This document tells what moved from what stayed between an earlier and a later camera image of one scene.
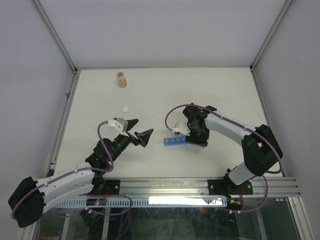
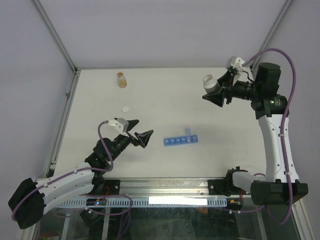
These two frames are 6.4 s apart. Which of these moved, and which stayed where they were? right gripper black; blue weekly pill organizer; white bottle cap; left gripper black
Moved: right gripper black
Stayed: white bottle cap; blue weekly pill organizer; left gripper black
